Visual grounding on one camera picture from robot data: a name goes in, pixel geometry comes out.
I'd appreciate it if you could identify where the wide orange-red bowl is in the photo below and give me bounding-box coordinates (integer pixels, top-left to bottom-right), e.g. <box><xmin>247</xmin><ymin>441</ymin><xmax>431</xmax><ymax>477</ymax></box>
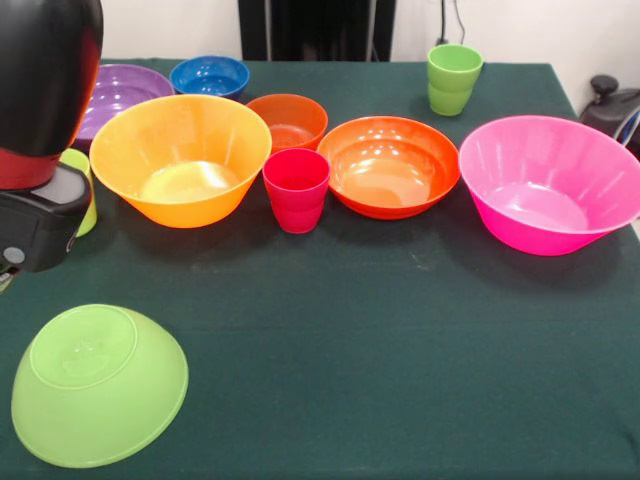
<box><xmin>316</xmin><ymin>116</ymin><xmax>461</xmax><ymax>221</ymax></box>

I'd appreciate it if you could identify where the dark green tablecloth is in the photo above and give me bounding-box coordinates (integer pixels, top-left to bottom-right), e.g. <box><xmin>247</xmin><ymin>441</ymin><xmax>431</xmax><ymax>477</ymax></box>
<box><xmin>0</xmin><ymin>58</ymin><xmax>640</xmax><ymax>480</ymax></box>

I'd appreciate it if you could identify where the pink bowl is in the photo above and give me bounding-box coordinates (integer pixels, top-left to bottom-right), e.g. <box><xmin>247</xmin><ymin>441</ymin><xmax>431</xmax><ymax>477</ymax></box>
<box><xmin>458</xmin><ymin>115</ymin><xmax>640</xmax><ymax>257</ymax></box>

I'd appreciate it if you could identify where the purple bowl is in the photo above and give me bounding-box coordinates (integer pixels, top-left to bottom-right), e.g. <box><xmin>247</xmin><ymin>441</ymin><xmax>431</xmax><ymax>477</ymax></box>
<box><xmin>74</xmin><ymin>63</ymin><xmax>175</xmax><ymax>151</ymax></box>

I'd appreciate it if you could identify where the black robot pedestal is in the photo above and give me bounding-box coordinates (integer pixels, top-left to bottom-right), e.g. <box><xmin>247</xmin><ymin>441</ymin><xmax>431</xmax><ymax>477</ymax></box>
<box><xmin>237</xmin><ymin>0</ymin><xmax>396</xmax><ymax>62</ymax></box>

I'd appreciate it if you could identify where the green cup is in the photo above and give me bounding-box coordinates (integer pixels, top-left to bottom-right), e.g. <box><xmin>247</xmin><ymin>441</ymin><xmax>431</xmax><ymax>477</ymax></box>
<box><xmin>426</xmin><ymin>43</ymin><xmax>485</xmax><ymax>118</ymax></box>

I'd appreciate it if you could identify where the green bowl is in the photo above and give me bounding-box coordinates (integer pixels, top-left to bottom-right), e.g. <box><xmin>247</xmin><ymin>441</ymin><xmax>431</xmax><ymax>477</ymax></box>
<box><xmin>10</xmin><ymin>303</ymin><xmax>190</xmax><ymax>470</ymax></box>

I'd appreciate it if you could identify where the lime yellow cup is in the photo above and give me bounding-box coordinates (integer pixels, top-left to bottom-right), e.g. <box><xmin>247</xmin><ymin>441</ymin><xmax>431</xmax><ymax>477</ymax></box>
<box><xmin>59</xmin><ymin>147</ymin><xmax>98</xmax><ymax>239</ymax></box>

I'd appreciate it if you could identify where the small orange-red bowl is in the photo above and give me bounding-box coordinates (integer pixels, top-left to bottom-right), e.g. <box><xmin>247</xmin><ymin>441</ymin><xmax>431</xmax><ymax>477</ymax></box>
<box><xmin>245</xmin><ymin>93</ymin><xmax>330</xmax><ymax>154</ymax></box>

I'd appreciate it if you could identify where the blue bowl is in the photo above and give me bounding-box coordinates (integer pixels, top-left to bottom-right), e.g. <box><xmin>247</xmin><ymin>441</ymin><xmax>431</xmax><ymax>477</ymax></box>
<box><xmin>168</xmin><ymin>55</ymin><xmax>251</xmax><ymax>101</ymax></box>

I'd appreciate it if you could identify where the large yellow-orange bowl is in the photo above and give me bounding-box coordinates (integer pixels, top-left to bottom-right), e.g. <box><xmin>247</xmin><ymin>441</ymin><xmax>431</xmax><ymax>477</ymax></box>
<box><xmin>89</xmin><ymin>93</ymin><xmax>273</xmax><ymax>230</ymax></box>

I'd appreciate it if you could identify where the black wall cable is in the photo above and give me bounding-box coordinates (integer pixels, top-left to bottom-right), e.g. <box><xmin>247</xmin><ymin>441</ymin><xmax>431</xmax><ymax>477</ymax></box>
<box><xmin>437</xmin><ymin>0</ymin><xmax>467</xmax><ymax>47</ymax></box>

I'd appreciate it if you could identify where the magenta red cup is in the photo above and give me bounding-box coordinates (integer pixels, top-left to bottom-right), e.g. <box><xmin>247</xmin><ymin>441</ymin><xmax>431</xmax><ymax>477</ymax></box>
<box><xmin>261</xmin><ymin>147</ymin><xmax>332</xmax><ymax>235</ymax></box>

